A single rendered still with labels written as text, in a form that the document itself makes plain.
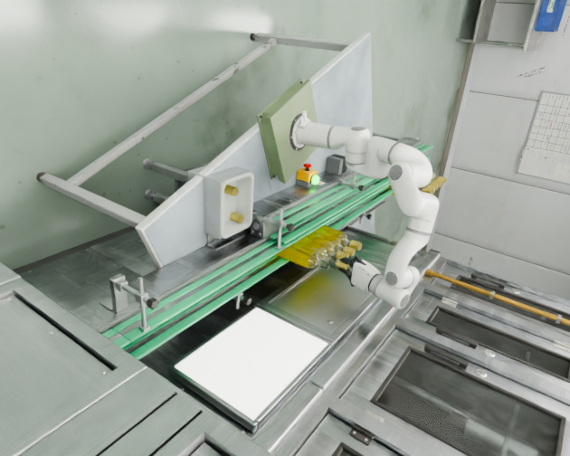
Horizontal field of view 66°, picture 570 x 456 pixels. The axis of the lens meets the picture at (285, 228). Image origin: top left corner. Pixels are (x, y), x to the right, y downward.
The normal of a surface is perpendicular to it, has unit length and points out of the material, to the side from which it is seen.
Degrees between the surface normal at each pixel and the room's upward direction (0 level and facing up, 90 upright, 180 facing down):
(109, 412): 90
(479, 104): 90
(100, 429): 90
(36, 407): 90
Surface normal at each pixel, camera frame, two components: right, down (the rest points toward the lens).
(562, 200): -0.58, 0.32
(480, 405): 0.07, -0.90
